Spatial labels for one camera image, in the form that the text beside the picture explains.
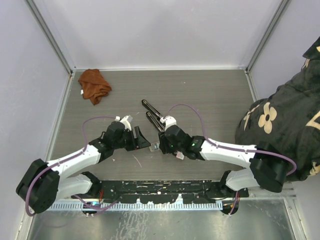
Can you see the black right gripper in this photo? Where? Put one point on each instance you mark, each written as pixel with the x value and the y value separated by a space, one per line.
pixel 163 144

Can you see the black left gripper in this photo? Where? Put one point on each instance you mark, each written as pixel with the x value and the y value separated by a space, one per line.
pixel 139 142

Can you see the aluminium frame post left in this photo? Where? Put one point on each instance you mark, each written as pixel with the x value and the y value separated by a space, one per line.
pixel 48 34

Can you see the orange-brown cloth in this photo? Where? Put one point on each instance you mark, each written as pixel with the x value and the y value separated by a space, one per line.
pixel 94 86

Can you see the red white staple box sleeve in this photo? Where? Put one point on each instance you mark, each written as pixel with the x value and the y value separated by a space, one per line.
pixel 179 155

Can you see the perforated cable duct strip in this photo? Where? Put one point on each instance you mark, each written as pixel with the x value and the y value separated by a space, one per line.
pixel 70 205

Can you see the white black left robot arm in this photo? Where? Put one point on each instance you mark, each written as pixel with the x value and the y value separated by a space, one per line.
pixel 46 182

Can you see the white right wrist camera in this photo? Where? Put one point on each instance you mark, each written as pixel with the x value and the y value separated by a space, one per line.
pixel 168 121

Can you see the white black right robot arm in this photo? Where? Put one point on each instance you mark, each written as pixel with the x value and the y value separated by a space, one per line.
pixel 260 168

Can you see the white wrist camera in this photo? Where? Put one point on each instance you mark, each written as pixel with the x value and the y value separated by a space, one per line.
pixel 168 121
pixel 126 121

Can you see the aluminium front rail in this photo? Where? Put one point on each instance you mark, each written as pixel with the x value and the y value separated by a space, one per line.
pixel 258 192

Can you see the aluminium frame post right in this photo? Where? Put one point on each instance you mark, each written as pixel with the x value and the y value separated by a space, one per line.
pixel 275 19

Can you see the aluminium frame post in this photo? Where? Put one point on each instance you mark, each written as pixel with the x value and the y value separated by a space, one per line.
pixel 275 19
pixel 48 34

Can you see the black floral fleece garment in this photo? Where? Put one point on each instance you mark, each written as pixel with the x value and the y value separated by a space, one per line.
pixel 289 119

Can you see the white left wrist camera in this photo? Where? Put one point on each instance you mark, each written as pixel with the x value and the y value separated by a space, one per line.
pixel 126 121

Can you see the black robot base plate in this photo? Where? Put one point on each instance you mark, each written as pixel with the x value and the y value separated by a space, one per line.
pixel 160 191

